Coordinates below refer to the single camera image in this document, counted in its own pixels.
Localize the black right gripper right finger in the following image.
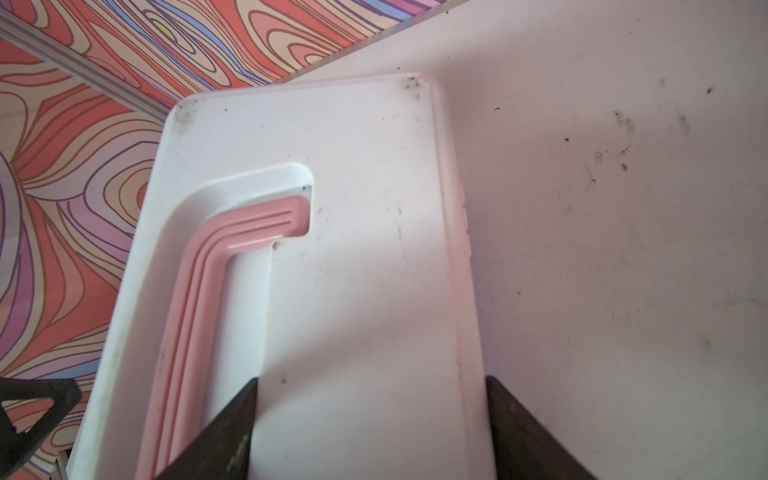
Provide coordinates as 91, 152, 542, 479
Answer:
485, 375, 595, 480

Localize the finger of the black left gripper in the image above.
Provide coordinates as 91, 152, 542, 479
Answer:
0, 377, 83, 478

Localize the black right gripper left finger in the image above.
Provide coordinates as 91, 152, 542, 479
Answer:
157, 378, 258, 480

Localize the white and blue tool box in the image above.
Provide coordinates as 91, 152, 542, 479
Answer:
69, 72, 496, 479

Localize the aluminium corner frame post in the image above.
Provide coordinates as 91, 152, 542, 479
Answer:
1, 8, 170, 125

